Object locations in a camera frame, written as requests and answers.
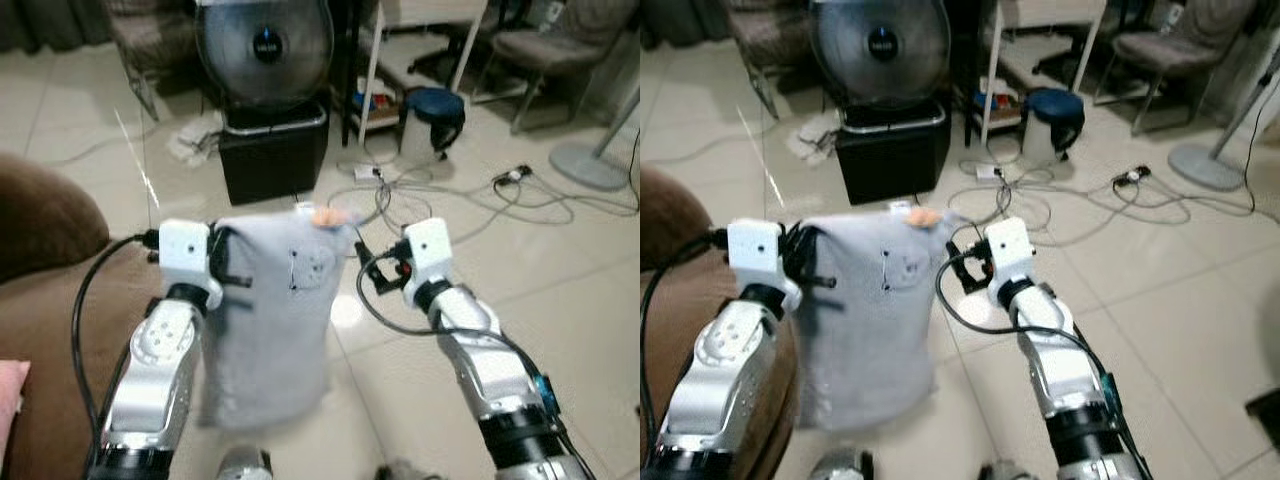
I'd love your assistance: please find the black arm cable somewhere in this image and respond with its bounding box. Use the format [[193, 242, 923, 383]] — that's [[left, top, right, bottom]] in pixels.
[[70, 230, 161, 451], [640, 232, 731, 471], [935, 255, 1131, 401], [354, 255, 561, 401]]

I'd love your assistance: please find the grey robot left leg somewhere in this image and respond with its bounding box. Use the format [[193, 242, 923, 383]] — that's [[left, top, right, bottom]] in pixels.
[[215, 445, 274, 480], [808, 448, 869, 480]]

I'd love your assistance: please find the white bin with blue lid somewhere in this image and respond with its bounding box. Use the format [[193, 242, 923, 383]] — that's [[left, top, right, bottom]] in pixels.
[[399, 87, 467, 163], [1020, 88, 1087, 164]]

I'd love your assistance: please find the grey-brown metal-legged chair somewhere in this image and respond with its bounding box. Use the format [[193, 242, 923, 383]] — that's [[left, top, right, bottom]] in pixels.
[[1095, 0, 1256, 136], [493, 0, 641, 136], [722, 0, 816, 121], [103, 0, 201, 123]]

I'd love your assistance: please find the black floor object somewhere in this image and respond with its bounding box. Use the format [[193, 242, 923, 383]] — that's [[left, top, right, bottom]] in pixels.
[[1245, 388, 1280, 448]]

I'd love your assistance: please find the black office chair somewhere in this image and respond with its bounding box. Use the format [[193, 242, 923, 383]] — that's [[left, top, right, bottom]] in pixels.
[[1030, 0, 1121, 86]]

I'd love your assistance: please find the white crumpled cloth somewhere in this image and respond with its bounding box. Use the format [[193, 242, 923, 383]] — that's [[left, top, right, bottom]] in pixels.
[[797, 112, 846, 167], [166, 112, 227, 167]]

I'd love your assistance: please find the grey round floor stand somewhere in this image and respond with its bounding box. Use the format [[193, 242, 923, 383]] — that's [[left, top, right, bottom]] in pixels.
[[1168, 70, 1280, 193], [548, 85, 641, 193]]

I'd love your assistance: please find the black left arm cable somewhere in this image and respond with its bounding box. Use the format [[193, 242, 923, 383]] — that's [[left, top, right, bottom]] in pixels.
[[70, 230, 161, 451], [640, 232, 731, 471]]

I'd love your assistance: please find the black box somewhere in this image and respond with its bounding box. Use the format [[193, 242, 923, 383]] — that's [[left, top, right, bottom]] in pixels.
[[218, 100, 331, 207], [835, 105, 951, 207]]

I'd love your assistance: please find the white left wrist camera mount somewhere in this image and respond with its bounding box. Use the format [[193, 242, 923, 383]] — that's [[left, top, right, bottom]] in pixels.
[[157, 219, 224, 309], [726, 218, 804, 313]]

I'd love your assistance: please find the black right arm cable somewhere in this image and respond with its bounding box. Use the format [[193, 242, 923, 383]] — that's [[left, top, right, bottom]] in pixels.
[[354, 255, 561, 401], [935, 255, 1131, 401]]

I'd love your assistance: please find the black shelf frame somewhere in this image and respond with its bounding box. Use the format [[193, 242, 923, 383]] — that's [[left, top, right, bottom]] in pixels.
[[330, 0, 363, 149], [950, 0, 986, 149]]

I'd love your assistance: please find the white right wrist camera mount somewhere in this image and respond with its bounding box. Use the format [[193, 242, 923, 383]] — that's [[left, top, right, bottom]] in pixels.
[[984, 215, 1037, 288], [402, 217, 454, 289]]

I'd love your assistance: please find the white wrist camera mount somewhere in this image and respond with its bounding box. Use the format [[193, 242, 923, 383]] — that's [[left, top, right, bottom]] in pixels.
[[402, 217, 454, 289], [157, 219, 224, 309], [984, 215, 1037, 288], [726, 218, 804, 313]]

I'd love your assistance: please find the black floor cable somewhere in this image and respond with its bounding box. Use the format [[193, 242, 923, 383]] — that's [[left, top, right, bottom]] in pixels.
[[335, 178, 399, 241], [955, 178, 1016, 241]]

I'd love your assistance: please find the brown fabric sofa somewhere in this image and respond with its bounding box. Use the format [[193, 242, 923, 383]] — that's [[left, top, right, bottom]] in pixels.
[[640, 165, 801, 480], [0, 152, 216, 480]]

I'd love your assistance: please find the grey floor cable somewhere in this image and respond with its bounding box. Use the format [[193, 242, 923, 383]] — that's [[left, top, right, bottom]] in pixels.
[[1005, 170, 1261, 241], [385, 170, 641, 236]]

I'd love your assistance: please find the white table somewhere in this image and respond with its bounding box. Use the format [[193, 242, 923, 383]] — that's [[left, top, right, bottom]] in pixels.
[[358, 0, 491, 148], [978, 0, 1109, 148]]

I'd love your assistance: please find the large round black fan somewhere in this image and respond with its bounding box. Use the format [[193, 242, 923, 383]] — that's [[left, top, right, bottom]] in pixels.
[[808, 0, 951, 113], [193, 0, 336, 113]]

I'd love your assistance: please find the grey pillow with orange tag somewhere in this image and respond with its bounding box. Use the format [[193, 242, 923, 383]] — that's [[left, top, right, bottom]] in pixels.
[[795, 203, 966, 433], [198, 203, 369, 433]]

